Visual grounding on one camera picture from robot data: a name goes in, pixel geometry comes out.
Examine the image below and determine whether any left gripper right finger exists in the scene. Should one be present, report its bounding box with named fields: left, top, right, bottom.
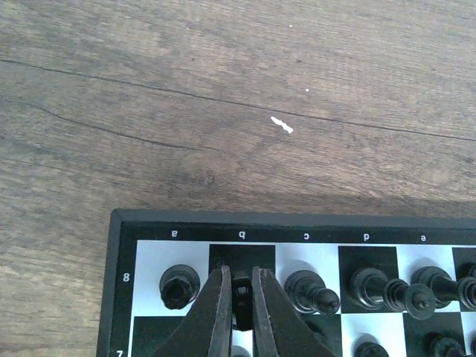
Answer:
left=251, top=266, right=334, bottom=356

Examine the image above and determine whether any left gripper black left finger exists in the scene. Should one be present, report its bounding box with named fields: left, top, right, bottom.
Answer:
left=155, top=266, right=232, bottom=357

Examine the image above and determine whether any black chess rook corner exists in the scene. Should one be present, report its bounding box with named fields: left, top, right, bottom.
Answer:
left=159, top=264, right=201, bottom=309

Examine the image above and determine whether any black chess knight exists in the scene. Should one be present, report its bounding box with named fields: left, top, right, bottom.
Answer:
left=231, top=271, right=253, bottom=331

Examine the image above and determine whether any black chess pawn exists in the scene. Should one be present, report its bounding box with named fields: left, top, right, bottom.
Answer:
left=306, top=321, right=329, bottom=346
left=353, top=341, right=389, bottom=357
left=426, top=332, right=466, bottom=357

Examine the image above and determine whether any tall black chess piece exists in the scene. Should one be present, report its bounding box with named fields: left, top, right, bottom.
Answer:
left=457, top=263, right=475, bottom=295

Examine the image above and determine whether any black grey chessboard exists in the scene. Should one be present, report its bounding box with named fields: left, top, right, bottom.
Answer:
left=96, top=209, right=475, bottom=356

